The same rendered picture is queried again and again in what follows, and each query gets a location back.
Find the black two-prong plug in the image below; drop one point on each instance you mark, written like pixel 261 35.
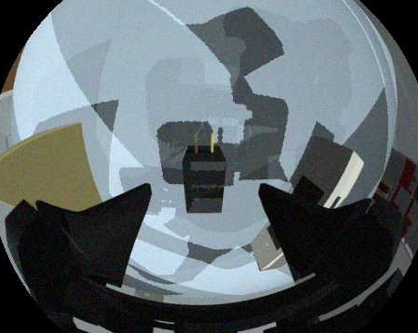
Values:
pixel 204 171

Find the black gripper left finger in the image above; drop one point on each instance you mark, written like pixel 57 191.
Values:
pixel 104 233

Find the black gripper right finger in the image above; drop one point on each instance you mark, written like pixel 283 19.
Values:
pixel 305 230

